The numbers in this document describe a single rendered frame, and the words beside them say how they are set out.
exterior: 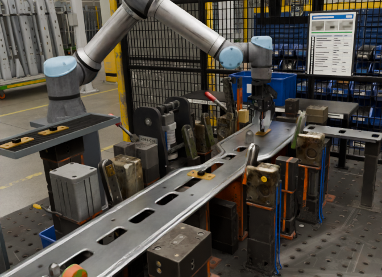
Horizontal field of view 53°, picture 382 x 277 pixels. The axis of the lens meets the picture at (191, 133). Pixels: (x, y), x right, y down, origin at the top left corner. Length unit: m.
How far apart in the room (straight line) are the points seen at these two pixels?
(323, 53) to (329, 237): 0.91
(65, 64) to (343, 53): 1.24
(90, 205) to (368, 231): 0.99
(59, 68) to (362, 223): 1.24
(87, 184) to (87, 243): 0.16
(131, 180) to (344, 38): 1.26
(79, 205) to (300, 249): 0.76
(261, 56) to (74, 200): 0.83
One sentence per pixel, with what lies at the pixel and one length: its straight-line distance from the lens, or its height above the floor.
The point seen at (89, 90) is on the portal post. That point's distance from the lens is 8.23.
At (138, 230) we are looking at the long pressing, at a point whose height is 1.00.
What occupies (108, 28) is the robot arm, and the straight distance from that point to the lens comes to 1.52.
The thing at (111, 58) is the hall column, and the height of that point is 0.57.
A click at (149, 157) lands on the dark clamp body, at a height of 1.05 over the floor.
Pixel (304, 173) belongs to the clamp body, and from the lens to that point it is 1.45.
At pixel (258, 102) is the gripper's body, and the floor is 1.14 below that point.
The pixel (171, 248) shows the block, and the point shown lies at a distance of 0.79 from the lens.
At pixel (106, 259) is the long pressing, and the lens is 0.83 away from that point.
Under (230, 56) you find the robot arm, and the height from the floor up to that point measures 1.33.
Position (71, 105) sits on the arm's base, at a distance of 1.48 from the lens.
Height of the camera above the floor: 1.47
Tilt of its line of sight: 18 degrees down
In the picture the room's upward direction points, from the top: 3 degrees counter-clockwise
